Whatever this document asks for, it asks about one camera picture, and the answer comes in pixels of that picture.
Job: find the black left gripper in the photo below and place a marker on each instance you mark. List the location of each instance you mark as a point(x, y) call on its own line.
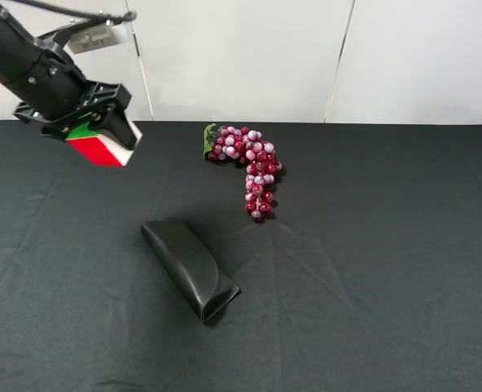
point(56, 95)

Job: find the multicolour puzzle cube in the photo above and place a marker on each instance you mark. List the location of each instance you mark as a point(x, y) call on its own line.
point(100, 147)

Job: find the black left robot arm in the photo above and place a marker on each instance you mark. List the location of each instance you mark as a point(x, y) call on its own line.
point(17, 53)

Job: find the red artificial grape bunch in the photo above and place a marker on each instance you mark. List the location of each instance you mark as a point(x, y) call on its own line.
point(247, 149)

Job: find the black glasses case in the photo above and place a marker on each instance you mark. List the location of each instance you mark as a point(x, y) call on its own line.
point(203, 283)

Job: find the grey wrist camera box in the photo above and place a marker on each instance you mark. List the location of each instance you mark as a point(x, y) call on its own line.
point(98, 37)

